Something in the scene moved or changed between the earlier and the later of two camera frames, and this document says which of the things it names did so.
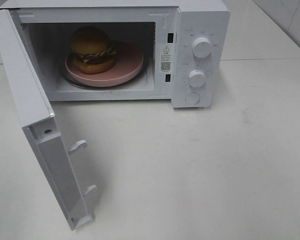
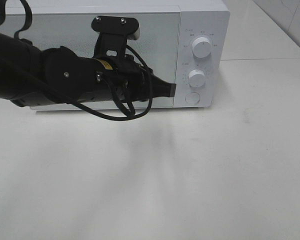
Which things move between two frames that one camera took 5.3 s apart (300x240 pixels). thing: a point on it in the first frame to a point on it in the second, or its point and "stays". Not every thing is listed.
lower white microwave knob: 197,78 stays
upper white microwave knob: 201,47 stays
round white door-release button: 192,98 stays
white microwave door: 28,94 to 159,45
